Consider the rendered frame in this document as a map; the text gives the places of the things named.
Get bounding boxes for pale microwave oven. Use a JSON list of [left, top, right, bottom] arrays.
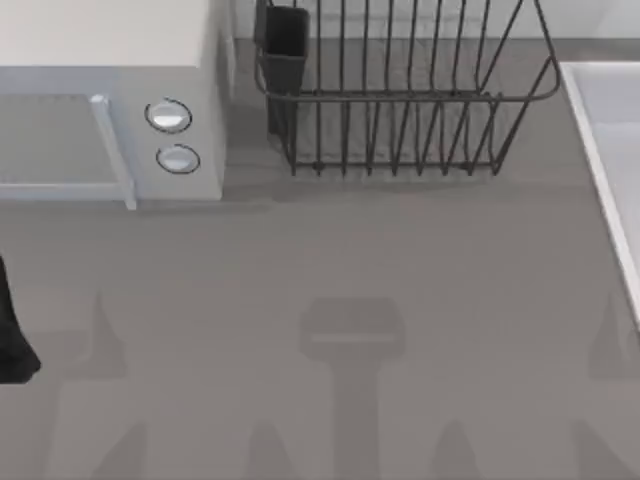
[[0, 0, 236, 211]]

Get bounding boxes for round microwave knob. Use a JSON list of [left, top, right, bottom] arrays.
[[155, 143, 202, 176], [144, 97, 194, 135]]

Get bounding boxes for black cutlery holder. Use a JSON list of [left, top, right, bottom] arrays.
[[253, 0, 311, 135]]

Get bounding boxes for microwave oven door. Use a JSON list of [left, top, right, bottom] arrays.
[[0, 92, 137, 211]]

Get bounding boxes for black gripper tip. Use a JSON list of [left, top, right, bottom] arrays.
[[0, 255, 42, 385]]

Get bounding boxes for black wire dish rack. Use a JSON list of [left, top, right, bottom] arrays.
[[253, 0, 561, 178]]

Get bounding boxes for microwave door handle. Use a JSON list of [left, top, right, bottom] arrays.
[[90, 94, 138, 211]]

